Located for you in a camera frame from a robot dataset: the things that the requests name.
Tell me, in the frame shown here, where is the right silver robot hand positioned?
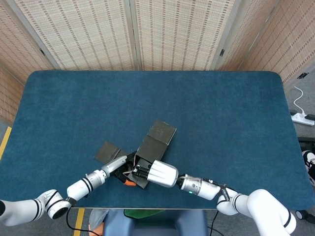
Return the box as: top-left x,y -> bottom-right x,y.
131,159 -> 179,188

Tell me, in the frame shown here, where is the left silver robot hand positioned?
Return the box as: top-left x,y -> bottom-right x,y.
101,154 -> 136,187

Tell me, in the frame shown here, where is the dark foldable cardboard box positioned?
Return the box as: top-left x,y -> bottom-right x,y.
95,119 -> 177,189

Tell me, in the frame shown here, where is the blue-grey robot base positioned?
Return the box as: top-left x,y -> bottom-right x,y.
103,208 -> 209,236

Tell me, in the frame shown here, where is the green cloth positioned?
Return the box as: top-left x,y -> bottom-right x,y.
124,208 -> 165,219

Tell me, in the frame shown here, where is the grey and orange bag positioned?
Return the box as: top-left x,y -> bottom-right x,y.
88,208 -> 109,236

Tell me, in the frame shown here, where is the yellow floor tape strip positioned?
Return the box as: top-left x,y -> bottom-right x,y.
73,208 -> 86,236
0,126 -> 12,160

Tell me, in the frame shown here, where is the blue felt table cover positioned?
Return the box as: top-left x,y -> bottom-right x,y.
0,70 -> 315,210

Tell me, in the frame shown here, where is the woven bamboo screen panel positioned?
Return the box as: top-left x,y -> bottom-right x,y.
211,0 -> 315,86
129,0 -> 243,71
0,0 -> 60,123
7,0 -> 140,71

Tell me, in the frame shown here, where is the black caster wheel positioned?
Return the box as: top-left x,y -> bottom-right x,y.
295,208 -> 309,221

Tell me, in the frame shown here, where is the black floor object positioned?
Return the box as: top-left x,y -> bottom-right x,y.
297,137 -> 315,152

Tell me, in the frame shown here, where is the white power strip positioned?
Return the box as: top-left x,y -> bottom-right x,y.
290,112 -> 315,126

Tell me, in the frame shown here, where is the black and white shoe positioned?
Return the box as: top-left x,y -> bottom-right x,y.
302,150 -> 315,185

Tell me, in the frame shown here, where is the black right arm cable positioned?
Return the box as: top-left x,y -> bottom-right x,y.
208,210 -> 220,236

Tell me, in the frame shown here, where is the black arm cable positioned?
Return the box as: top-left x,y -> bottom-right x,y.
208,210 -> 220,236
65,207 -> 99,236

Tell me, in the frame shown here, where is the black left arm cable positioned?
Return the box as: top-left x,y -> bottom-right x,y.
65,207 -> 99,236

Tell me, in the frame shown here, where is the white power cable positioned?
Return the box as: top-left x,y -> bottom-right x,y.
293,86 -> 307,116

